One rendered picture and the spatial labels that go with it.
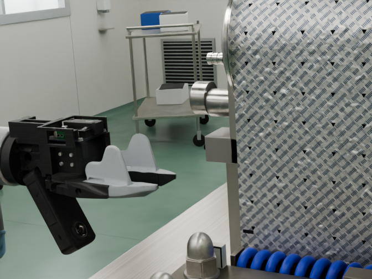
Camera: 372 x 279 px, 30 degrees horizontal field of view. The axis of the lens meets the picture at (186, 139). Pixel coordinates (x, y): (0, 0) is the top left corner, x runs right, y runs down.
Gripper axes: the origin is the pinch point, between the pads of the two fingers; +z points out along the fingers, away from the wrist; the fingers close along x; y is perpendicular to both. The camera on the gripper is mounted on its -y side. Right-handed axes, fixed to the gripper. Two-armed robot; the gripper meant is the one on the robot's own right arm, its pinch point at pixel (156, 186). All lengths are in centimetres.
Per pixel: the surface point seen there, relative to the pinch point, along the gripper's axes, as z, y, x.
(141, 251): -16.8, -19.0, 21.6
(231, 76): 10.6, 13.2, -1.5
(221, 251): 10.6, -4.1, -5.8
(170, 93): -241, -73, 428
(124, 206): -180, -108, 259
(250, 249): 12.6, -4.8, -3.0
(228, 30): 10.7, 17.8, -1.7
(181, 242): -12.6, -18.9, 27.0
